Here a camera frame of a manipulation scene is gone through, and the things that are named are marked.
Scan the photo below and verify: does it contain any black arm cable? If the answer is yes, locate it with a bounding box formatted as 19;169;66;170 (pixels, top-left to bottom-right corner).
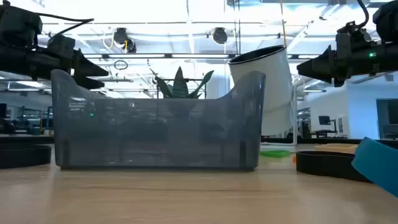
35;12;95;35
356;0;370;30

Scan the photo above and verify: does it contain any wide blue rubber band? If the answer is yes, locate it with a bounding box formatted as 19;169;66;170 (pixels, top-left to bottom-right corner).
351;136;398;198

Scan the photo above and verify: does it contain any white stand post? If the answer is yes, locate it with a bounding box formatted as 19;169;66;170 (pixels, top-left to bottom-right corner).
292;77;299;146

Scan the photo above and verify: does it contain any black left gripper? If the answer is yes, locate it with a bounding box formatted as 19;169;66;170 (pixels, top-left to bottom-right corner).
29;46;109;90

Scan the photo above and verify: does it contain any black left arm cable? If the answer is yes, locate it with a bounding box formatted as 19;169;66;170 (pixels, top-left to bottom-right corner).
35;12;95;35

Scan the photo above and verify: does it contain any yellow hanging cable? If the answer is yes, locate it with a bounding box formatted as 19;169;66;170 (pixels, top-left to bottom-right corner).
279;0;289;47

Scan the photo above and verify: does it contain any translucent grey plastic bin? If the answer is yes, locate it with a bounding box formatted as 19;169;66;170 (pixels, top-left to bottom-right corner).
51;68;267;170

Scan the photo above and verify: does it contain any black hanging cable loop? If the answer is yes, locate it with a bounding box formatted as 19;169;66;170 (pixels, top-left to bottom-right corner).
113;59;129;71

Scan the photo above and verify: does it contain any white cylinder with black rim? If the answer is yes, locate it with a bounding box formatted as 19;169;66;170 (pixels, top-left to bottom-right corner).
228;45;295;137

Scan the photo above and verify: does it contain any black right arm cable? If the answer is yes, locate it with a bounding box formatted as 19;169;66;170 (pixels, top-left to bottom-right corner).
356;0;370;30

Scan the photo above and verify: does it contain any green rubber band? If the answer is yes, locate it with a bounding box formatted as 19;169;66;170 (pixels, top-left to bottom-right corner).
260;150;290;159

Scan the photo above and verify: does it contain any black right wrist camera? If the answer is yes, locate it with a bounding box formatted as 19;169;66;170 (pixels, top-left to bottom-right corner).
335;21;373;44

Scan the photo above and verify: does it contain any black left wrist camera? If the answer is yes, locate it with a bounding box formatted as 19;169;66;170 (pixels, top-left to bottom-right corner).
46;33;76;60

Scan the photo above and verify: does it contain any green snake plant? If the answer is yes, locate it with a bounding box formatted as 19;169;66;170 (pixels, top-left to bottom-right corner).
150;65;215;100

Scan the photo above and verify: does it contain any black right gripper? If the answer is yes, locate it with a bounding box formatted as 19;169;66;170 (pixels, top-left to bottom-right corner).
297;42;386;88

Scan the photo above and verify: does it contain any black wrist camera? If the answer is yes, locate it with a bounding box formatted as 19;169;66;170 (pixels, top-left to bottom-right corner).
46;33;76;60
335;21;373;44

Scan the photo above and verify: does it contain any black ceiling cable reel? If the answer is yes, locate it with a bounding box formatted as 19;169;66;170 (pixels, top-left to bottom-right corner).
113;27;137;54
211;27;229;45

